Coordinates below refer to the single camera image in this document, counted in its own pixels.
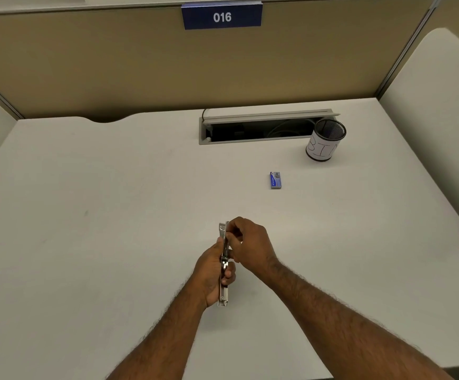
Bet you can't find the person's left hand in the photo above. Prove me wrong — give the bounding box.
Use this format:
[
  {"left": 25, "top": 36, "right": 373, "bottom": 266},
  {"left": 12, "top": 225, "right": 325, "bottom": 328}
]
[{"left": 191, "top": 237, "right": 237, "bottom": 309}]

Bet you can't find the person's right hand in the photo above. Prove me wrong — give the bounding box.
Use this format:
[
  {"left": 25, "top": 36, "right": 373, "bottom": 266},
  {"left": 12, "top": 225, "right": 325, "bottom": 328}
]
[{"left": 224, "top": 216, "right": 282, "bottom": 280}]

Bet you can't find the silver metal stapler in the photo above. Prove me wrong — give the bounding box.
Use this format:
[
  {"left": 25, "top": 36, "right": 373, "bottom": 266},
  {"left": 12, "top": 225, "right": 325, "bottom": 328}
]
[{"left": 217, "top": 221, "right": 231, "bottom": 307}]

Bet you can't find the person's right forearm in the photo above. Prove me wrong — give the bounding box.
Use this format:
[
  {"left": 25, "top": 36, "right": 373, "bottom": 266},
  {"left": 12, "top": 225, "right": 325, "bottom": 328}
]
[{"left": 253, "top": 259, "right": 456, "bottom": 380}]

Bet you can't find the person's left forearm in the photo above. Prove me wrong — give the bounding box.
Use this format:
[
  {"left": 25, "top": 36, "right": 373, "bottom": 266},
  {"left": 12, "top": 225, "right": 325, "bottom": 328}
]
[{"left": 107, "top": 272, "right": 208, "bottom": 380}]

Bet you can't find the black mesh cup white label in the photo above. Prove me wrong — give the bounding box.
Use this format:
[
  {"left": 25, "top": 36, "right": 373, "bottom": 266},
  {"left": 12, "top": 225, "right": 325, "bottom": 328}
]
[{"left": 305, "top": 118, "right": 347, "bottom": 163}]

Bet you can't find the blue number sign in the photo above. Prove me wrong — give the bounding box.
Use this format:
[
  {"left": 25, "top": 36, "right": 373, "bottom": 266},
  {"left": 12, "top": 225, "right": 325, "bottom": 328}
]
[{"left": 180, "top": 1, "right": 263, "bottom": 31}]

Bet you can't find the grey desk cable tray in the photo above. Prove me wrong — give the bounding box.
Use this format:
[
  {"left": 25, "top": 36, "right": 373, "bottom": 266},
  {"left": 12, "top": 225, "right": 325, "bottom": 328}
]
[{"left": 198, "top": 109, "right": 341, "bottom": 146}]

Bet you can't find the grey partition post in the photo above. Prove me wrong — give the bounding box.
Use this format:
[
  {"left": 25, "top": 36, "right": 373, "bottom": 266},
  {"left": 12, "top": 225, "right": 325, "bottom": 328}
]
[
  {"left": 373, "top": 0, "right": 446, "bottom": 100},
  {"left": 0, "top": 71, "right": 25, "bottom": 120}
]

